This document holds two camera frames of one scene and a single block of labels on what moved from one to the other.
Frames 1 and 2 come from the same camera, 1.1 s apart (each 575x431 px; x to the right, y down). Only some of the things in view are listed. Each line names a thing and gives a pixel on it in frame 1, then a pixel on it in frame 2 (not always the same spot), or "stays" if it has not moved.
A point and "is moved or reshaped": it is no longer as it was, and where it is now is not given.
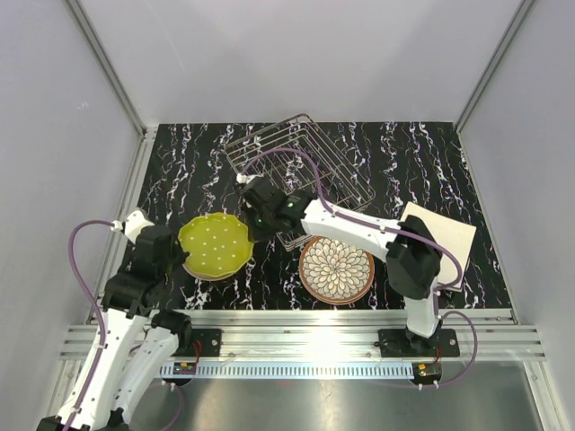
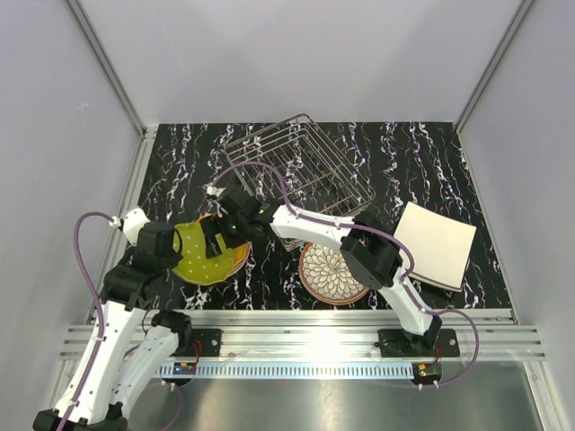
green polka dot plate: (218, 245) is moved or reshaped
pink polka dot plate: (206, 277) -> (251, 250)
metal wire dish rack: (295, 152) stays
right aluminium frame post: (524, 10) stays
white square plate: (455, 236) stays
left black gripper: (181, 254) stays
